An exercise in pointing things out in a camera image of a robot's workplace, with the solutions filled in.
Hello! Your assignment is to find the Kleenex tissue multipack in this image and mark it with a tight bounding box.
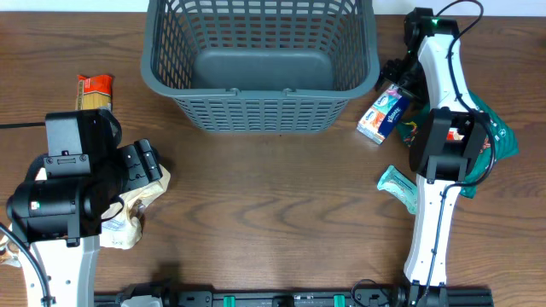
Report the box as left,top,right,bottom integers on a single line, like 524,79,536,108
357,84,410,144

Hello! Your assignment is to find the beige snack bag brown label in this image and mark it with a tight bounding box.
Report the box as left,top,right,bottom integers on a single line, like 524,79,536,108
0,235,21,268

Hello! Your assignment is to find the orange spaghetti packet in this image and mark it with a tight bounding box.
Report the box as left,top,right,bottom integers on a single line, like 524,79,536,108
75,74,113,111

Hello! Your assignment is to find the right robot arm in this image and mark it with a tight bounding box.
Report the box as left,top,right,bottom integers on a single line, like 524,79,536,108
378,8,494,306

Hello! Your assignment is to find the teal wet wipes packet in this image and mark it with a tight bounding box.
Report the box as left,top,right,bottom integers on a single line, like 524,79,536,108
377,165,418,215

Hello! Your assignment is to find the beige paper pouch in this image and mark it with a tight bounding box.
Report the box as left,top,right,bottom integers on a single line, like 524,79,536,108
36,164,171,251

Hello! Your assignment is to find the black mounting rail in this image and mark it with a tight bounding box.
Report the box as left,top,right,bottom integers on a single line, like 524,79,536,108
93,280,494,307

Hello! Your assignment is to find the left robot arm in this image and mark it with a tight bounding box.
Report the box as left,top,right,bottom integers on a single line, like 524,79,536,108
3,109,162,306

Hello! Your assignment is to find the grey plastic laundry basket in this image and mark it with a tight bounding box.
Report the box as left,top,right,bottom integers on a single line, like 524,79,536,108
141,0,380,133

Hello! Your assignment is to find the green Nescafe coffee bag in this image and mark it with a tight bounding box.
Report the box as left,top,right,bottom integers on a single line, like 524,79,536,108
396,91,519,183

